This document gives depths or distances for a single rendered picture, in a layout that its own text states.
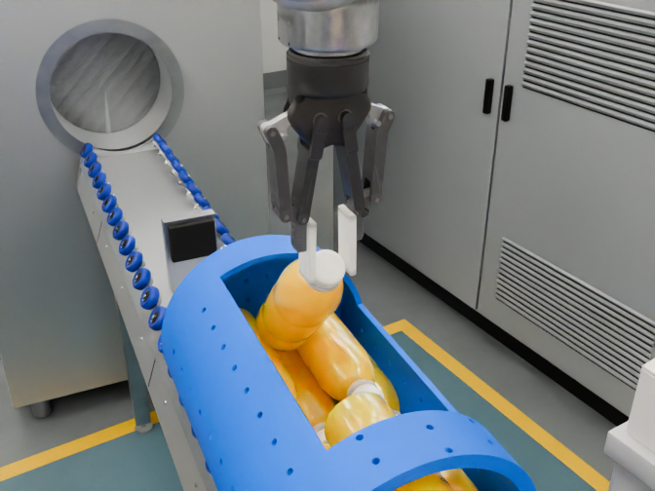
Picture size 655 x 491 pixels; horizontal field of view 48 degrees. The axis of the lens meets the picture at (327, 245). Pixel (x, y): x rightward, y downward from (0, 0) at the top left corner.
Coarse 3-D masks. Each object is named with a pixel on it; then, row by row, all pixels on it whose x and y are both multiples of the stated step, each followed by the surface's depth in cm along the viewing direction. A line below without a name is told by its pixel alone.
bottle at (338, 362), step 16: (336, 320) 99; (320, 336) 95; (336, 336) 94; (352, 336) 96; (304, 352) 96; (320, 352) 93; (336, 352) 92; (352, 352) 92; (320, 368) 92; (336, 368) 91; (352, 368) 90; (368, 368) 91; (320, 384) 93; (336, 384) 90; (352, 384) 90
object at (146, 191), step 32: (128, 160) 208; (160, 160) 208; (128, 192) 189; (160, 192) 189; (96, 224) 185; (160, 224) 173; (160, 256) 160; (160, 288) 148; (128, 320) 151; (160, 384) 129; (160, 416) 127; (192, 480) 111
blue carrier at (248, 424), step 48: (288, 240) 102; (192, 288) 97; (240, 288) 104; (192, 336) 92; (240, 336) 85; (384, 336) 100; (192, 384) 89; (240, 384) 81; (432, 384) 91; (240, 432) 77; (288, 432) 72; (384, 432) 68; (432, 432) 68; (480, 432) 72; (240, 480) 75; (288, 480) 69; (336, 480) 65; (384, 480) 64; (480, 480) 84; (528, 480) 72
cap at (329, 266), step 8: (320, 256) 77; (328, 256) 78; (336, 256) 78; (320, 264) 77; (328, 264) 77; (336, 264) 78; (344, 264) 78; (320, 272) 77; (328, 272) 77; (336, 272) 77; (344, 272) 78; (320, 280) 76; (328, 280) 77; (336, 280) 77
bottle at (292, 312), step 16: (288, 272) 82; (272, 288) 87; (288, 288) 81; (304, 288) 79; (320, 288) 78; (336, 288) 80; (272, 304) 86; (288, 304) 82; (304, 304) 80; (320, 304) 80; (336, 304) 82; (256, 320) 95; (272, 320) 88; (288, 320) 84; (304, 320) 82; (320, 320) 83; (272, 336) 92; (288, 336) 89; (304, 336) 89
